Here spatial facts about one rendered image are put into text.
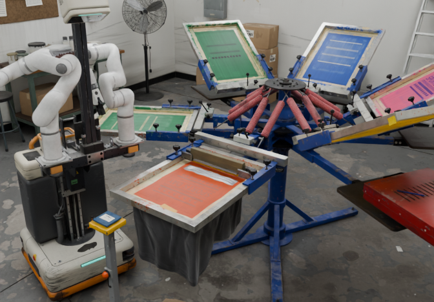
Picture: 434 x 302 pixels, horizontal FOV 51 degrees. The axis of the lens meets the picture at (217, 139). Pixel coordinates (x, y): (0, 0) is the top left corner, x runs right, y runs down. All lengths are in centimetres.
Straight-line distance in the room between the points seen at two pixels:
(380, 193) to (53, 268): 207
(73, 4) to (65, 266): 172
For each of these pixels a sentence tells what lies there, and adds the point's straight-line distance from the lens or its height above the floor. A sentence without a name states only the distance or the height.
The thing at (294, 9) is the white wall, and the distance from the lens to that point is 690.
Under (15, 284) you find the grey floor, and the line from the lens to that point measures 365.
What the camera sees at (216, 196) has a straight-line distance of 251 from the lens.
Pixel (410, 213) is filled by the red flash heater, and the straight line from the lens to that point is 229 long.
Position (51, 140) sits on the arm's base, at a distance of 255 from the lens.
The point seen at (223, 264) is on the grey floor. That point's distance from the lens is 357.
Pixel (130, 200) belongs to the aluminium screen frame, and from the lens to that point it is 245.
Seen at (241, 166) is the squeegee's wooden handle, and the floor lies 104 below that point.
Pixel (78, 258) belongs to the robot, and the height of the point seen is 28.
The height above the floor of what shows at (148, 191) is 96.
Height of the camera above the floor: 222
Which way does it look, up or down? 23 degrees down
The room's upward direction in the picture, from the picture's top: 1 degrees clockwise
